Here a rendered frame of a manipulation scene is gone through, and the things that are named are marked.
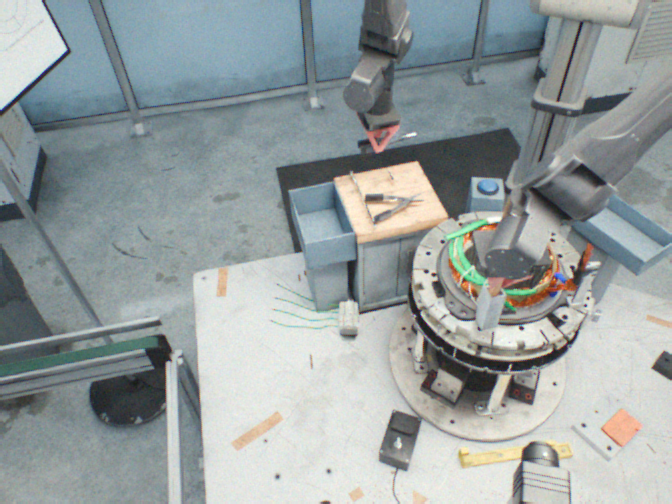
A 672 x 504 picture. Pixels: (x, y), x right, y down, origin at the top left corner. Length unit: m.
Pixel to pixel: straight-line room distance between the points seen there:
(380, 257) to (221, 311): 0.43
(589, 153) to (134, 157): 2.81
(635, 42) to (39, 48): 2.76
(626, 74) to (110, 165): 2.81
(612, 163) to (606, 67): 2.70
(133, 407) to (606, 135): 1.91
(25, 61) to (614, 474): 1.49
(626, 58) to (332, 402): 2.64
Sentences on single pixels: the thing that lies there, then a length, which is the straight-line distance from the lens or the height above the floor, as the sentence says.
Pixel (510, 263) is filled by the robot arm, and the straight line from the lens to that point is 0.72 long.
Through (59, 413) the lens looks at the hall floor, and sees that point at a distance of 2.38.
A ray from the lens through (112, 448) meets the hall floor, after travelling 2.23.
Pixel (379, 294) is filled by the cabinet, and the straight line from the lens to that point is 1.34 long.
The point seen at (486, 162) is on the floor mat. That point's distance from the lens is 3.03.
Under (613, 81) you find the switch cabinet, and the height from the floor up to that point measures 0.20.
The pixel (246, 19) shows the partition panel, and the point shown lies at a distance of 3.13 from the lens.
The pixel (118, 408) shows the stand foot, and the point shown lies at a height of 0.02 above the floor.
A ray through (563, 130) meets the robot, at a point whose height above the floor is 1.11.
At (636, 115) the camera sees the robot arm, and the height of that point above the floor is 1.55.
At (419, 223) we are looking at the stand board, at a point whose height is 1.06.
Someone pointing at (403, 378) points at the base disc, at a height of 0.80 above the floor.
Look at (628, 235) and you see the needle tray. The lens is 1.33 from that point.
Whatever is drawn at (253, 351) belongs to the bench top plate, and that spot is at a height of 0.78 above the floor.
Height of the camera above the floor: 1.91
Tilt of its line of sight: 49 degrees down
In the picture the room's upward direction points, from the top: 3 degrees counter-clockwise
